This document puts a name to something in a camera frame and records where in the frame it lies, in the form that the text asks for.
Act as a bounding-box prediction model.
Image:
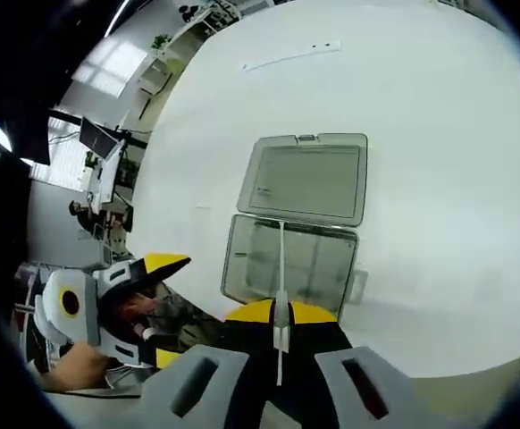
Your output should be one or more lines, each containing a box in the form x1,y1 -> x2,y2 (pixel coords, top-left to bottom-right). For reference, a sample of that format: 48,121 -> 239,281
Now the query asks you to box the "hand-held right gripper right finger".
286,301 -> 422,429

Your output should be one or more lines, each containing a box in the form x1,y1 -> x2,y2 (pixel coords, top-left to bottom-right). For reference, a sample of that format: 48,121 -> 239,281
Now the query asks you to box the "white standing desk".
86,138 -> 130,215

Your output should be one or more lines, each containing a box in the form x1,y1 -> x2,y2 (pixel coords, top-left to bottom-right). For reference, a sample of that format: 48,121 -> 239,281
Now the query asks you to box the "clear plastic divider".
246,223 -> 259,299
309,231 -> 323,309
272,220 -> 293,388

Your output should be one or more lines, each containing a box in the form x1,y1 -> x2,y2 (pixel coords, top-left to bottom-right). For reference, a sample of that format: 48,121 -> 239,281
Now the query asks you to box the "monitor on stand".
80,116 -> 119,161

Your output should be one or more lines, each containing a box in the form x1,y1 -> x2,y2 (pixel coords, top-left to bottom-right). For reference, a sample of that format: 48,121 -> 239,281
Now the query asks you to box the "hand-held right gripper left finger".
142,299 -> 280,429

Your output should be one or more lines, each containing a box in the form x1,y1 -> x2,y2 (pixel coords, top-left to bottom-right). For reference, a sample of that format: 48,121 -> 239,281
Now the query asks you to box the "grey transparent guide fixture box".
221,132 -> 369,321

